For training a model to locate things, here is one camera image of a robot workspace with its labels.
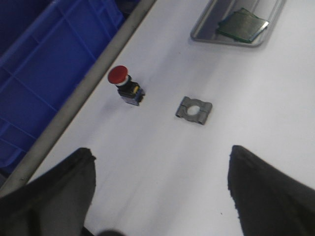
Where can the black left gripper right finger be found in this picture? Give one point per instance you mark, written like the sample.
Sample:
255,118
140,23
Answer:
268,202

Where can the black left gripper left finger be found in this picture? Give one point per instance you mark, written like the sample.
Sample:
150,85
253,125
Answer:
54,204

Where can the green perforated circuit board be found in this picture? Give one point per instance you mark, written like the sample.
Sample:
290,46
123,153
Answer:
242,26

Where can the silver metal tray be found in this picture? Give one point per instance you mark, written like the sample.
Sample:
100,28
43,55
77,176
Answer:
205,29

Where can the grey metal clamp block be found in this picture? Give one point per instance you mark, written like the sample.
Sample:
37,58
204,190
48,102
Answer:
194,110

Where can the red emergency stop button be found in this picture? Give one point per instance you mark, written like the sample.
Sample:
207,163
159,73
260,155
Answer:
130,91

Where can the left blue plastic bin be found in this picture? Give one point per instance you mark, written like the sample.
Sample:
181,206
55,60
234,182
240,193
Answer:
46,49

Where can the metal table edge rail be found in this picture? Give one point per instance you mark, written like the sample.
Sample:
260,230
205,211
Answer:
58,125

